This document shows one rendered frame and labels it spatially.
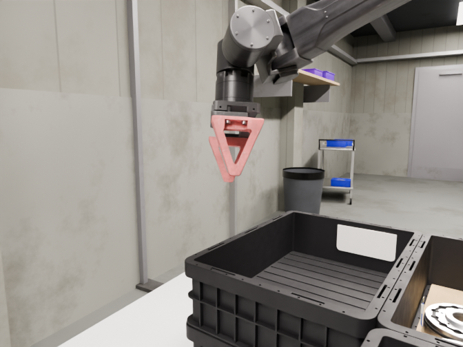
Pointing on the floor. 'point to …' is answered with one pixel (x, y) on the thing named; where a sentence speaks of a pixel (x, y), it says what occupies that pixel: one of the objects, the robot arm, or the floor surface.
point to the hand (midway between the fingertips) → (231, 173)
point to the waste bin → (302, 188)
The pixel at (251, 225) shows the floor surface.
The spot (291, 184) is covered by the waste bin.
